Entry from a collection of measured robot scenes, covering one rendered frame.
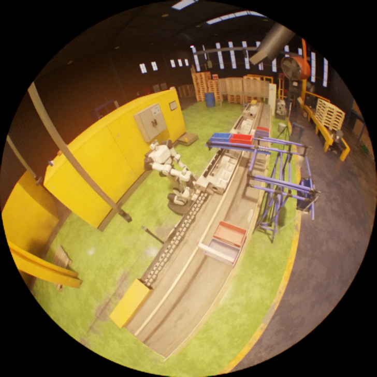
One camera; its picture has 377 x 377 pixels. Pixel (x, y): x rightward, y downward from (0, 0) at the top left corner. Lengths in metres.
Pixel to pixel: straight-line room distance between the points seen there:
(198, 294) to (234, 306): 0.94
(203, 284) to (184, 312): 0.40
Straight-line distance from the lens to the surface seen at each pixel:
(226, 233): 1.56
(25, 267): 3.29
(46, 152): 11.91
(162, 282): 1.59
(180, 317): 1.60
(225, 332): 2.45
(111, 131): 2.96
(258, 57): 7.78
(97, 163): 2.89
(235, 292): 2.26
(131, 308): 1.72
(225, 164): 1.98
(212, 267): 1.48
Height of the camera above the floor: 2.22
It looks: 49 degrees down
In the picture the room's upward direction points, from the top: 18 degrees counter-clockwise
